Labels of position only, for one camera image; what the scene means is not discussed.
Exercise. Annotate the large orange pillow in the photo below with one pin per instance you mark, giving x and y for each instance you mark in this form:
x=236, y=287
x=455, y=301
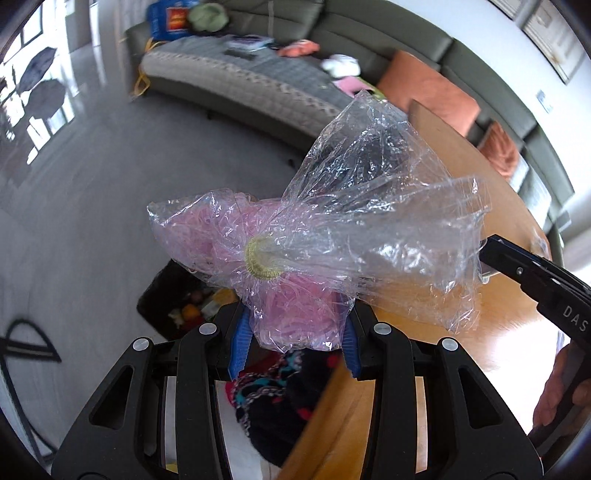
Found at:
x=425, y=92

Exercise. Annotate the green hat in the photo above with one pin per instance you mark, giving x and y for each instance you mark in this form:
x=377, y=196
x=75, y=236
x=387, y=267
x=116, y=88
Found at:
x=207, y=17

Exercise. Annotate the pink booklet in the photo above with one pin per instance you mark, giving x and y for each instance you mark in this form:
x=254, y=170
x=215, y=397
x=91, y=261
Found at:
x=348, y=85

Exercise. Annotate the dark green leather sofa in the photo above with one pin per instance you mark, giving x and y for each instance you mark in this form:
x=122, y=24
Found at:
x=351, y=23

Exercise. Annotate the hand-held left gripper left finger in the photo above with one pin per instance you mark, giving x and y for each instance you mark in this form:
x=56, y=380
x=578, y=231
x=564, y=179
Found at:
x=240, y=341

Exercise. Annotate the stack of booklets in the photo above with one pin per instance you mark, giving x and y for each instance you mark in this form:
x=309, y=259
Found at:
x=249, y=42

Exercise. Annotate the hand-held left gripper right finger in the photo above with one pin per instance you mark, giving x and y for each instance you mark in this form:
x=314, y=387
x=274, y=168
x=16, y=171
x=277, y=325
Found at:
x=351, y=356

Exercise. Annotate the small orange pillow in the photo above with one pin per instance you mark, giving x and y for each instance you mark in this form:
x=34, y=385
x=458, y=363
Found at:
x=501, y=150

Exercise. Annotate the blue shopping bag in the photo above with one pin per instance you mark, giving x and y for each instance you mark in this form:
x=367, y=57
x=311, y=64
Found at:
x=168, y=21

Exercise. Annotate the long black remote control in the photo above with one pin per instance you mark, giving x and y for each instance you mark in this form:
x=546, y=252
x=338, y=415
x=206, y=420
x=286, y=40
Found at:
x=238, y=54

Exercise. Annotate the white plush toy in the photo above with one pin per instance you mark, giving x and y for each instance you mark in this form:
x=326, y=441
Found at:
x=340, y=64

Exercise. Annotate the person's right hand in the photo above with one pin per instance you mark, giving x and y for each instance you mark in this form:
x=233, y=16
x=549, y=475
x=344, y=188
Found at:
x=561, y=387

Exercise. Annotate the white wall outlet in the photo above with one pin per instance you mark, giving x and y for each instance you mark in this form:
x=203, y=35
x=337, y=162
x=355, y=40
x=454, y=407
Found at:
x=545, y=101

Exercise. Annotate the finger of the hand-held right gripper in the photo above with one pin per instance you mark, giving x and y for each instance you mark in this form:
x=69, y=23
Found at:
x=508, y=261

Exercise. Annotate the pink plush toy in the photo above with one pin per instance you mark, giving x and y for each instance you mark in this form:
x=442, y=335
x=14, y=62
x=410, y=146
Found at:
x=299, y=48

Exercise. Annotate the black bag lined trash bin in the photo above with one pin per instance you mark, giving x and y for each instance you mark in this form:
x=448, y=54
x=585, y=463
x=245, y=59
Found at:
x=157, y=295

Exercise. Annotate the wooden table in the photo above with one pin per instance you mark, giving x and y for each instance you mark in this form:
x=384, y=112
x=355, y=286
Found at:
x=461, y=350

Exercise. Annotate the blue patterned umbrella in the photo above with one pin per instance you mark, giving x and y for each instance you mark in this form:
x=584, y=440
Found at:
x=36, y=68

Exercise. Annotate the dark grey umbrella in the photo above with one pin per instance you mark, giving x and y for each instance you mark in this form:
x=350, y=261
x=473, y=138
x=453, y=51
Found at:
x=45, y=99

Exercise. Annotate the patterned fleece blanket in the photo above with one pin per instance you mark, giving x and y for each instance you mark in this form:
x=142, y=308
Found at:
x=277, y=406

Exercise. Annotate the wall picture frame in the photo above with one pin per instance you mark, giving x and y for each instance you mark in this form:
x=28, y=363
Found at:
x=556, y=37

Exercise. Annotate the grey quilted sofa cover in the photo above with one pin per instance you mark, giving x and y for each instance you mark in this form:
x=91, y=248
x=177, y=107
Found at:
x=277, y=83

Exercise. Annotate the clear plastic bag pink shreds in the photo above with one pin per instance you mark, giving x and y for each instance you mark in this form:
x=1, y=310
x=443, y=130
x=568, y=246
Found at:
x=369, y=194

